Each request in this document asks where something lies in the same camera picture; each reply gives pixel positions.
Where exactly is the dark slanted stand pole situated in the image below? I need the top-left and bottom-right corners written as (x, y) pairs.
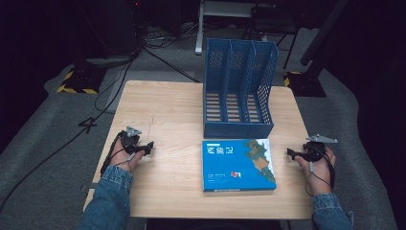
top-left (299, 0), bottom-right (350, 67)

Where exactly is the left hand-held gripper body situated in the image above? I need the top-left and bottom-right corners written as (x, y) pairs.
top-left (120, 126), bottom-right (144, 155)

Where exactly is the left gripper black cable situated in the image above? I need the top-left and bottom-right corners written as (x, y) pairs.
top-left (100, 129), bottom-right (132, 178)

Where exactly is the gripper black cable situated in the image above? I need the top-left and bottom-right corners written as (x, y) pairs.
top-left (304, 145), bottom-right (337, 197)
top-left (100, 129), bottom-right (132, 178)

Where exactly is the black yellow striped stand base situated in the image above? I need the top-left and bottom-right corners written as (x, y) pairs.
top-left (56, 65), bottom-right (106, 96)
top-left (282, 70), bottom-right (327, 99)

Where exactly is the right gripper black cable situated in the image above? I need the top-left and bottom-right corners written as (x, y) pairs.
top-left (304, 145), bottom-right (337, 197)

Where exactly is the blue plastic file rack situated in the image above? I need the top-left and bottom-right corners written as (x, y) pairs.
top-left (202, 37), bottom-right (280, 140)

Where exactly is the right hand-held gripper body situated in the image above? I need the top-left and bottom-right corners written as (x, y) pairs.
top-left (302, 133), bottom-right (339, 163)

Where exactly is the person's right hand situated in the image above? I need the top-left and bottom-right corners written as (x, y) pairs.
top-left (293, 146), bottom-right (337, 197)

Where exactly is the white metal desk frame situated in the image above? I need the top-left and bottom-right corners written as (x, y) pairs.
top-left (193, 0), bottom-right (278, 56)

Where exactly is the long black floor cable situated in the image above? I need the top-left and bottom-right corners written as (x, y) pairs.
top-left (0, 44), bottom-right (203, 215)

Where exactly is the blue book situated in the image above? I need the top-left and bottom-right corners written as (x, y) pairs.
top-left (201, 138), bottom-right (278, 193)

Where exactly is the person's left hand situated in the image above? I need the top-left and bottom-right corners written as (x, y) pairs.
top-left (107, 136), bottom-right (146, 175)

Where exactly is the grey floor sheet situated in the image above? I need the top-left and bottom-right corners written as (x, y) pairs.
top-left (104, 69), bottom-right (194, 114)

